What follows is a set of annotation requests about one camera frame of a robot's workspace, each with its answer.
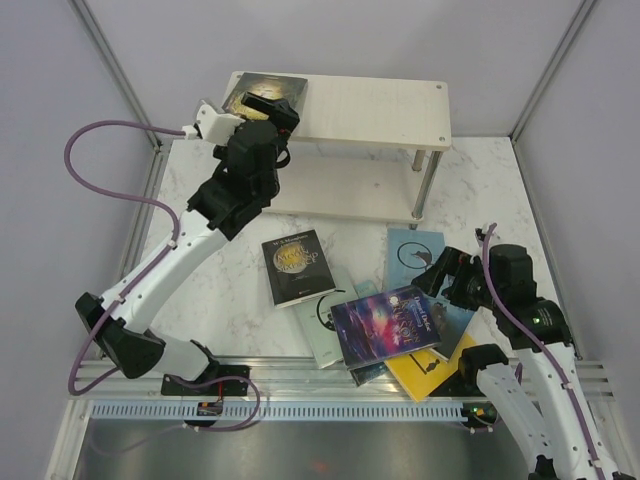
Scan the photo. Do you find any aluminium front frame rail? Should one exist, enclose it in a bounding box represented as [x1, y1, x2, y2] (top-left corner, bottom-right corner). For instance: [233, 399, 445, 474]
[75, 356, 614, 401]

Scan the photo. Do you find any light blue OS book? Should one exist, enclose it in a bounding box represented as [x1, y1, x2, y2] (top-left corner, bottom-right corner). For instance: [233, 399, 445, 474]
[385, 228, 445, 290]

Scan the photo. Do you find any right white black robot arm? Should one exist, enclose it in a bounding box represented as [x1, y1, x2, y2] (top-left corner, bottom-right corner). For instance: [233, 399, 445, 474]
[412, 244, 628, 479]

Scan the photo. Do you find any purple Robinson Crusoe book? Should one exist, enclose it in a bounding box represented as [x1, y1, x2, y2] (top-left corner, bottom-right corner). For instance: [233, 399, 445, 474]
[331, 285, 441, 370]

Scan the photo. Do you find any green yellow fantasy book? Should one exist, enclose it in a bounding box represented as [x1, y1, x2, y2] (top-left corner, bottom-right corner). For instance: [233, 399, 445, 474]
[222, 72, 308, 120]

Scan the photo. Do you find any pale green G book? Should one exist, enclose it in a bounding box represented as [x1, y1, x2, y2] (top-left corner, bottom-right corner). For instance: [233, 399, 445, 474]
[294, 267, 358, 369]

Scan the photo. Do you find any teal ocean cover book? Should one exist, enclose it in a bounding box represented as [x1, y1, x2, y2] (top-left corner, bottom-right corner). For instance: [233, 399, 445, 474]
[348, 279, 396, 388]

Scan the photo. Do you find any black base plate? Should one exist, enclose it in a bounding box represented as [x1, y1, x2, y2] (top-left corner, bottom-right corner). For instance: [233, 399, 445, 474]
[159, 363, 254, 431]
[430, 375, 501, 435]

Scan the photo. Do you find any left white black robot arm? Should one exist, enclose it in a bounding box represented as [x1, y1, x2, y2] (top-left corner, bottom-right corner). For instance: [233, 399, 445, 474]
[75, 93, 300, 395]

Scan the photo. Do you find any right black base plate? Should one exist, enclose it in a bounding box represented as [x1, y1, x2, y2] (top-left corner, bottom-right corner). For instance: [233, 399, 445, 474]
[430, 375, 501, 435]

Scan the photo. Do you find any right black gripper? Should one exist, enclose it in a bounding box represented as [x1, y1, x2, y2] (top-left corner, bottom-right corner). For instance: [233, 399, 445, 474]
[411, 244, 504, 311]

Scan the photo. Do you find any black Moon and Sixpence book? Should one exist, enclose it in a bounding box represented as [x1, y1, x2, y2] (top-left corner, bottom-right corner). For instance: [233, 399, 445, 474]
[261, 229, 336, 308]

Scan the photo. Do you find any white two-tier wooden shelf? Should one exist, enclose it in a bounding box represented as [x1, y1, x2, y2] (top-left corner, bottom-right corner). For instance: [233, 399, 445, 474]
[267, 73, 452, 226]

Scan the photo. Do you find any white slotted cable duct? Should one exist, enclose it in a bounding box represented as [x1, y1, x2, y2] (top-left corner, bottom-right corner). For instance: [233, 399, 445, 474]
[91, 400, 467, 422]

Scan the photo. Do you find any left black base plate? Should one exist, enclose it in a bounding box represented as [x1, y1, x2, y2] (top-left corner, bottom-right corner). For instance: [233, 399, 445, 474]
[159, 363, 254, 431]

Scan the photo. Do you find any dark castle cover book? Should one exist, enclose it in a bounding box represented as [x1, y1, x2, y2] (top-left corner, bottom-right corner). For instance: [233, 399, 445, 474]
[430, 299, 475, 361]

